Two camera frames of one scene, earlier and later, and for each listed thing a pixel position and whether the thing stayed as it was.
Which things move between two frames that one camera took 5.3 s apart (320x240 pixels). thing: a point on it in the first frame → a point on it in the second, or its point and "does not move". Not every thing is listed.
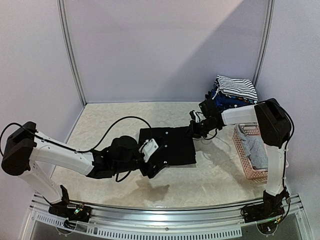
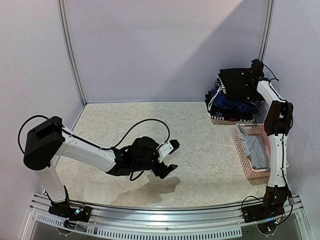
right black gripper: [195, 128] → [253, 81]
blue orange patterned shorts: [238, 100] → [216, 95]
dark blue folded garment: [224, 101] does not move
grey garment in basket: [256, 149] does not move
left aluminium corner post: [62, 20] does not move
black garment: [176, 145] → [238, 83]
